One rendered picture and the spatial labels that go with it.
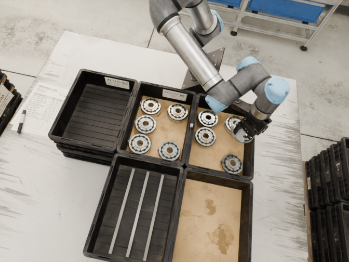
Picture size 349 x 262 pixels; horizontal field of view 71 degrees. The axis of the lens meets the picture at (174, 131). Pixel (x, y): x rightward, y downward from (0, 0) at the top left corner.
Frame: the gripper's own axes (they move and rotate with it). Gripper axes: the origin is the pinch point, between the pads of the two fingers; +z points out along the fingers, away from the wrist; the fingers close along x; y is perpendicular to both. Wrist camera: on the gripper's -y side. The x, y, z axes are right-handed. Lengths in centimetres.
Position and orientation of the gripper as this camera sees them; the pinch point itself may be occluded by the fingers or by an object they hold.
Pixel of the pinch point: (238, 132)
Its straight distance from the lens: 110.7
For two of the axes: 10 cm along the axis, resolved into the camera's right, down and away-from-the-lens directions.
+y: 5.3, 7.7, -3.5
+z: -1.0, 4.7, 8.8
